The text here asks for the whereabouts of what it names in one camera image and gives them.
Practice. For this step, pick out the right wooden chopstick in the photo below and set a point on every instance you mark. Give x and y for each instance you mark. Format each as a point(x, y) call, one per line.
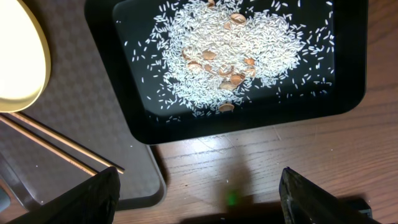
point(65, 140)

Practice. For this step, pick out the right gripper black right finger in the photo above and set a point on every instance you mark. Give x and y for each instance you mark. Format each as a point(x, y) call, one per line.
point(302, 201)

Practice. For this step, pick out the brown serving tray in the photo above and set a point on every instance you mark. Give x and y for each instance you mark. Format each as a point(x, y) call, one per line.
point(79, 103)

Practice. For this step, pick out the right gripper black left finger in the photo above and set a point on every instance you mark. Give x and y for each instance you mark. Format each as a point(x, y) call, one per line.
point(93, 201)

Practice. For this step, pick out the pile of rice scraps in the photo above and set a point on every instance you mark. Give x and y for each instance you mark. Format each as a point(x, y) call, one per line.
point(199, 59)

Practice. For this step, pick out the yellow plate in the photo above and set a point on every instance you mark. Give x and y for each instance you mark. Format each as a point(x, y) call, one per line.
point(25, 57)

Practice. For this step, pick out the black plastic tray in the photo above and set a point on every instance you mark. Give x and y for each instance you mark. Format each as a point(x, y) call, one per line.
point(109, 21)

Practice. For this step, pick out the left wooden chopstick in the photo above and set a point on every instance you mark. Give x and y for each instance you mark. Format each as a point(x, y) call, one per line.
point(50, 147)

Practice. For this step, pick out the wooden chopstick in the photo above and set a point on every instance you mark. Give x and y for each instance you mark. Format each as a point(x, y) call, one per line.
point(65, 140)
point(50, 147)

